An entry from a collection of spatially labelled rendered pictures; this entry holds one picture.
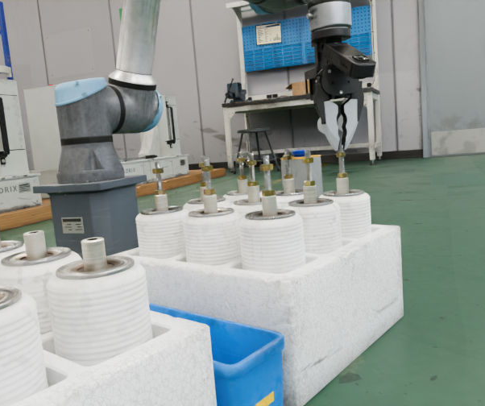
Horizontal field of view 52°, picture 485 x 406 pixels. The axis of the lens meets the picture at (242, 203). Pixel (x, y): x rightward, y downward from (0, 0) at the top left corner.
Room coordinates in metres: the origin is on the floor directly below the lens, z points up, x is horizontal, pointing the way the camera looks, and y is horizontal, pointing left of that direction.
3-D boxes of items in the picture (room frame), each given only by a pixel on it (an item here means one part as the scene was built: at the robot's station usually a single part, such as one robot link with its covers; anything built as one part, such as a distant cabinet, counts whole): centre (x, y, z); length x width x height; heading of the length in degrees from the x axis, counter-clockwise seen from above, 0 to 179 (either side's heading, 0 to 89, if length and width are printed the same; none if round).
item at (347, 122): (0.93, -0.20, 0.38); 0.06 x 0.03 x 0.09; 14
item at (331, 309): (0.89, -0.02, 0.09); 0.39 x 0.39 x 0.18; 51
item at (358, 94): (0.91, -0.21, 0.42); 0.05 x 0.02 x 0.09; 104
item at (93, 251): (0.48, 0.15, 0.26); 0.02 x 0.02 x 0.03
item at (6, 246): (0.64, 0.33, 0.25); 0.08 x 0.08 x 0.01
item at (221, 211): (0.80, 0.05, 0.25); 0.08 x 0.08 x 0.01
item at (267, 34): (5.91, -0.46, 1.54); 0.32 x 0.02 x 0.25; 68
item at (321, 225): (0.82, -0.11, 0.16); 0.10 x 0.10 x 0.18
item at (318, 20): (0.92, -0.18, 0.56); 0.08 x 0.08 x 0.05
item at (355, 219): (0.91, -0.19, 0.16); 0.10 x 0.10 x 0.18
